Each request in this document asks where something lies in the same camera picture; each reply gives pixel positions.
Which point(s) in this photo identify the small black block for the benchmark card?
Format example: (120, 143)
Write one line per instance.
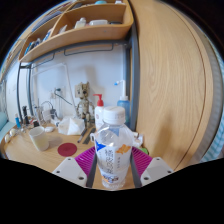
(36, 124)

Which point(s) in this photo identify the white red-pump dispenser bottle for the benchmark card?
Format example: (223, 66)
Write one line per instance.
(99, 115)

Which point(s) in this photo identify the white packet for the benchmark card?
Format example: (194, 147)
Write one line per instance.
(138, 138)

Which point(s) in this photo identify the clear plastic water bottle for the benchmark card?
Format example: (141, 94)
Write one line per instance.
(112, 150)

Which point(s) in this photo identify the cream white cup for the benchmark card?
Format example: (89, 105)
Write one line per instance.
(40, 140)

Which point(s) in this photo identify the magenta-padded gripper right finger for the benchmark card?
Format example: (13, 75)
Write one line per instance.
(156, 170)

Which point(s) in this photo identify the blue tube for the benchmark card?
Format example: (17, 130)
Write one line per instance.
(17, 120)

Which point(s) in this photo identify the green wrapper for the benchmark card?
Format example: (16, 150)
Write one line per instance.
(144, 150)

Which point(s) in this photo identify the white wall socket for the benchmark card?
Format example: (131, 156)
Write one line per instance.
(56, 92)

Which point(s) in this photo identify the tall black tool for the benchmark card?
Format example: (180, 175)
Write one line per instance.
(25, 115)

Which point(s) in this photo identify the white round ornament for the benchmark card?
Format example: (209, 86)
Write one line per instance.
(12, 132)
(7, 138)

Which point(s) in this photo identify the thin pen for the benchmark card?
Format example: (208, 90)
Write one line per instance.
(82, 135)

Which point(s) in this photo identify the grey metal desk frame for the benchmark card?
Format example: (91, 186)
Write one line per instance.
(133, 83)

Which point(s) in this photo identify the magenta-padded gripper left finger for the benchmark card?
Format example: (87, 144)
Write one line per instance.
(70, 170)

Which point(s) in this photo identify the wooden shelf unit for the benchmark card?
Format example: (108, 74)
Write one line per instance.
(83, 35)

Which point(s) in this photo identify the small white charger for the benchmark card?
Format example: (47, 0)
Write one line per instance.
(49, 129)

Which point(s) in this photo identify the dark slim bar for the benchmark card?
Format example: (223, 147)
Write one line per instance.
(89, 137)

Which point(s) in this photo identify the flat round red coaster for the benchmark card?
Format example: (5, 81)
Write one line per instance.
(67, 149)

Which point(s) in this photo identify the white charger block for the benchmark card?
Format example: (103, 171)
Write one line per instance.
(46, 115)

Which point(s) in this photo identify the teal bed mattress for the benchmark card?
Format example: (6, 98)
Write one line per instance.
(4, 121)

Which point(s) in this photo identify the striped light blue towel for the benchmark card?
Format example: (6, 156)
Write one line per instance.
(215, 143)

